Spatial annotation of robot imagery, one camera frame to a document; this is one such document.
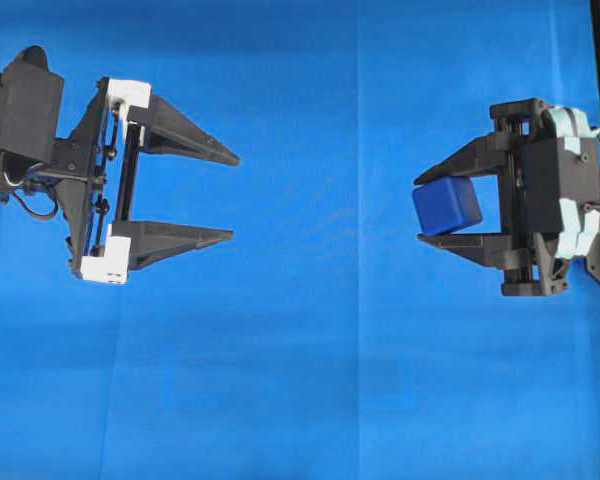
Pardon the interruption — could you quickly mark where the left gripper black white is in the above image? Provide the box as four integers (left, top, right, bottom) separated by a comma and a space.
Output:
54, 77, 240, 285

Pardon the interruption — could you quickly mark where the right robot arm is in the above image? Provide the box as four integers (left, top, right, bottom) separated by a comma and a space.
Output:
412, 98, 600, 296

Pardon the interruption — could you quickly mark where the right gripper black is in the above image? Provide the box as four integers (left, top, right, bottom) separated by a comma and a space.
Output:
414, 98, 600, 297

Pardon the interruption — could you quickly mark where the blue cube block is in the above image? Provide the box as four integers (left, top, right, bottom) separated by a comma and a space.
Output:
412, 176, 483, 236

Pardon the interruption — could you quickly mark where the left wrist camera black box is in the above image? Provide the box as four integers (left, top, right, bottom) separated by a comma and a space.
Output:
0, 44, 66, 196

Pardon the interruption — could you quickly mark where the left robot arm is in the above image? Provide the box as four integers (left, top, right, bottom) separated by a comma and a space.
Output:
0, 61, 239, 284

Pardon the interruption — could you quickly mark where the black cable loop left wrist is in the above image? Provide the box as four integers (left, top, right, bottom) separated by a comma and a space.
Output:
4, 162, 61, 224

